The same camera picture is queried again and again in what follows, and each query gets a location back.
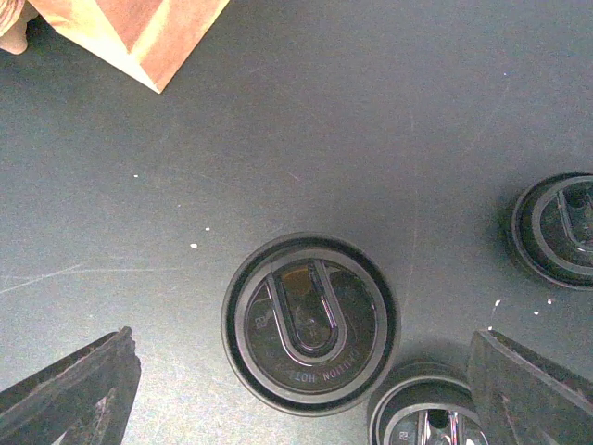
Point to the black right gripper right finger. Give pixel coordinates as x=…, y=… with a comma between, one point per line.
x=522, y=397

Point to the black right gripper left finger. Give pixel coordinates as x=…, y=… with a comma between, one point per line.
x=84, y=398

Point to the brown paper bag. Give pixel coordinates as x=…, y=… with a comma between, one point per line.
x=148, y=40

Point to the black coffee cup lid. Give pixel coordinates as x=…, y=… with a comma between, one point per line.
x=424, y=402

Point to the black lid stack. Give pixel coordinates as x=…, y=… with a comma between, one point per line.
x=548, y=230

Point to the brown pulp cup carrier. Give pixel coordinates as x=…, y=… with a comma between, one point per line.
x=15, y=15

